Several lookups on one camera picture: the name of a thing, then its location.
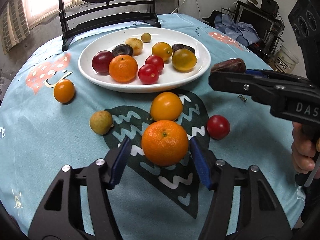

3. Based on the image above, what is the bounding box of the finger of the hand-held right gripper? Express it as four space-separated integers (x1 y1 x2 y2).
246 69 315 85
209 71 315 105

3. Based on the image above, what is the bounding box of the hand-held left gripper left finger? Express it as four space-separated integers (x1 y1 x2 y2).
28 136 132 240

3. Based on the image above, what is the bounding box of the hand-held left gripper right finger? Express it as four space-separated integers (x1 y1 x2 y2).
190 137 292 240

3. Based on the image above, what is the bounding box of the dark brown date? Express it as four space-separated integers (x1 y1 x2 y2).
210 58 247 74
172 44 196 55

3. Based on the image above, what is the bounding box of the orange mandarin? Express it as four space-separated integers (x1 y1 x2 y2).
141 120 189 167
109 54 138 83

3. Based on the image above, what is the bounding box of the white oval plate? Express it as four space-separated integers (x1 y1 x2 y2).
78 27 212 93

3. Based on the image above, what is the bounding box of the olive yellow tomato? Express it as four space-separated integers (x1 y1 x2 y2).
171 49 197 71

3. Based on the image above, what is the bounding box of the red cherry tomato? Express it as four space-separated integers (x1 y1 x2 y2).
145 55 165 73
206 115 231 140
138 64 160 85

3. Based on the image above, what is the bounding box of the spotted yellow citrus fruit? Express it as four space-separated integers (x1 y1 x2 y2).
125 37 144 56

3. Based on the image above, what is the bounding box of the dark purple plum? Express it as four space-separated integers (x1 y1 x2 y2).
92 50 115 73

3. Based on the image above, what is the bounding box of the dark wrinkled passion fruit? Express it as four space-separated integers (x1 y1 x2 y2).
112 44 134 57

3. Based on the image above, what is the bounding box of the person's right hand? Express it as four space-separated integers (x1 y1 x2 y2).
291 122 317 174

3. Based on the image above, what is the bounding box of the white plastic bucket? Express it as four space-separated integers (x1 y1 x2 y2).
275 45 299 71

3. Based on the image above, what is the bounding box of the black metal rack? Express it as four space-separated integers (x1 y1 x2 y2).
236 0 285 55

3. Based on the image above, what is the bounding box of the pile of blue clothes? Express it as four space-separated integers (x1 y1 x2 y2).
216 14 260 47

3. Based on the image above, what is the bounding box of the black monitor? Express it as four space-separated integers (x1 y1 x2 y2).
239 6 274 39

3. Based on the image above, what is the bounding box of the yellow-orange citrus fruit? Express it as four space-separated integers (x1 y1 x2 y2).
150 92 184 122

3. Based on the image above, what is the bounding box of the black cap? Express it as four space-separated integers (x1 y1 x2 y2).
202 10 223 27

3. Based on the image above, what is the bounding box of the black speaker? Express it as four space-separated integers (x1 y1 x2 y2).
262 0 279 15

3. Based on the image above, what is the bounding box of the light blue printed tablecloth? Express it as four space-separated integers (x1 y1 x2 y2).
0 12 307 240

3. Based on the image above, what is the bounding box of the small orange citrus fruit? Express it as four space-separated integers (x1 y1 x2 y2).
53 79 75 104

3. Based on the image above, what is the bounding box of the round painted screen on stand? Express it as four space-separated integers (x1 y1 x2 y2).
58 0 162 53

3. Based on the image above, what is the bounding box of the bright window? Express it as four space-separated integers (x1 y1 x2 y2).
21 0 75 28

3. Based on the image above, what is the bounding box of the white power cable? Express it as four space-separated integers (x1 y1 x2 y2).
179 0 201 18

